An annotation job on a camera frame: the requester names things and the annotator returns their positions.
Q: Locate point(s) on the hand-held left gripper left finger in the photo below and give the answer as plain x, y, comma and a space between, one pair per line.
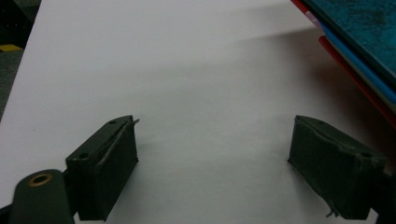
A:
102, 174

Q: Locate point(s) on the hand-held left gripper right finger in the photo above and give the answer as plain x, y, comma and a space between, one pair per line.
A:
330, 168

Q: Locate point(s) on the red sticker-print book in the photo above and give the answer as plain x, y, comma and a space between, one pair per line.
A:
358, 63

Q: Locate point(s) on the red and teal hardcover book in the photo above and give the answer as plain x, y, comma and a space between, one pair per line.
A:
358, 25

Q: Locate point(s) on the yellow black hazard tape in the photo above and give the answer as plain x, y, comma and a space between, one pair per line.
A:
9, 48

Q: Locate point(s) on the black stand base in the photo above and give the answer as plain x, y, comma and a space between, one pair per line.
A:
12, 21

